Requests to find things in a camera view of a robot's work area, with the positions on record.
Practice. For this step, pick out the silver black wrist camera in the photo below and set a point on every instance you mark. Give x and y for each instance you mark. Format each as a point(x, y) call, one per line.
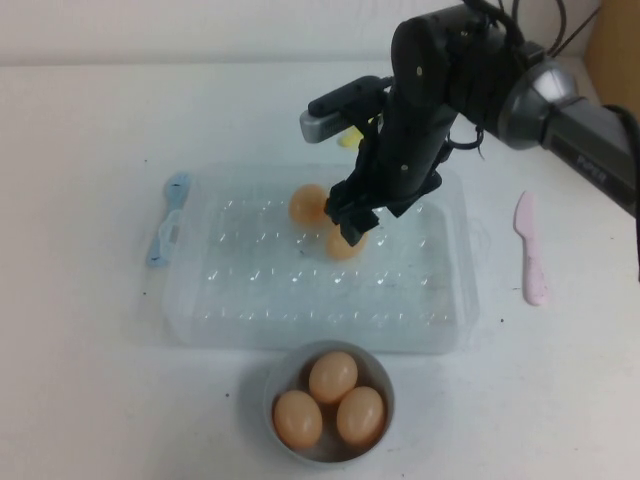
point(330, 117)

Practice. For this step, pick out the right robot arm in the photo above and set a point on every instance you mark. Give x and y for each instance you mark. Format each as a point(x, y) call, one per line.
point(530, 95)

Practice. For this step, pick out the white round bowl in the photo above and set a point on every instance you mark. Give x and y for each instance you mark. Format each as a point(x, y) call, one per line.
point(280, 370)

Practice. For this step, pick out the yellow plastic knife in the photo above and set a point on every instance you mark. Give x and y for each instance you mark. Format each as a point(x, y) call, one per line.
point(350, 139)

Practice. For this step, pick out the blue plastic fork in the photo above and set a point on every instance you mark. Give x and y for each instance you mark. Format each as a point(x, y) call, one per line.
point(162, 235)

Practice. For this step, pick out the pink plastic knife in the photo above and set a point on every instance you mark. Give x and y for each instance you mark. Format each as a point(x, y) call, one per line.
point(531, 250)

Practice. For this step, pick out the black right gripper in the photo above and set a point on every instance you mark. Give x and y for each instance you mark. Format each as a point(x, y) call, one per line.
point(405, 155)

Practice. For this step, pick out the tan plastic egg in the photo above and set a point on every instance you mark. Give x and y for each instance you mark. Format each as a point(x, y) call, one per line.
point(337, 248)
point(297, 419)
point(306, 204)
point(333, 377)
point(361, 416)

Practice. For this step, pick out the clear plastic egg box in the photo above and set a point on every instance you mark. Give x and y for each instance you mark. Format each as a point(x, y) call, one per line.
point(260, 295)

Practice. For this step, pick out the brown cardboard box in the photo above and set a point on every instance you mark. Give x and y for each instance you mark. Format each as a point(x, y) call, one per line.
point(617, 50)

